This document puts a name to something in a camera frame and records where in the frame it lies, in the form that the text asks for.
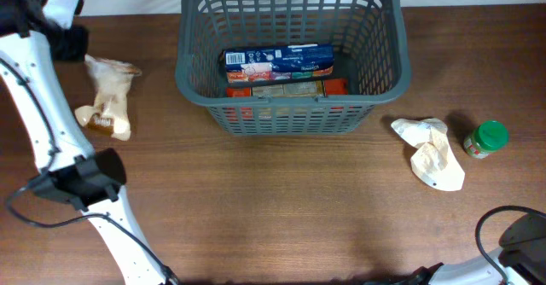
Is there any clear bag with brown label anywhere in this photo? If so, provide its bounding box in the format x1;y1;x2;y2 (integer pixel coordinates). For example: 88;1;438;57
74;55;142;141

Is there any blue carton box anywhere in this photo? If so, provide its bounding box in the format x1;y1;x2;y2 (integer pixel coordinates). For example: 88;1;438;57
224;44;334;84

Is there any orange pasta packet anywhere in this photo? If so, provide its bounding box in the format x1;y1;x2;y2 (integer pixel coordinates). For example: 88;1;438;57
222;78;349;122

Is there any grey plastic shopping basket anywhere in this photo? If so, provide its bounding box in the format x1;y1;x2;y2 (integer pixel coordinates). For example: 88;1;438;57
175;0;411;135

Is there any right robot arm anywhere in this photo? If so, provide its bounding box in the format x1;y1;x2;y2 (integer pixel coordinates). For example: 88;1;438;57
384;206;545;285

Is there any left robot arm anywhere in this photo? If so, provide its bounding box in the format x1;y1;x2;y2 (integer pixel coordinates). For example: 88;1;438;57
1;0;179;284

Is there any crumpled beige paper bag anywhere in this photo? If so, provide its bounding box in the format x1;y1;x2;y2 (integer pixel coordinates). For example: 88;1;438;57
391;118;465;192

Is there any green lidded jar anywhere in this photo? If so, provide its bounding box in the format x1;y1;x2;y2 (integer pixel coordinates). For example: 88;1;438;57
463;120;509;159

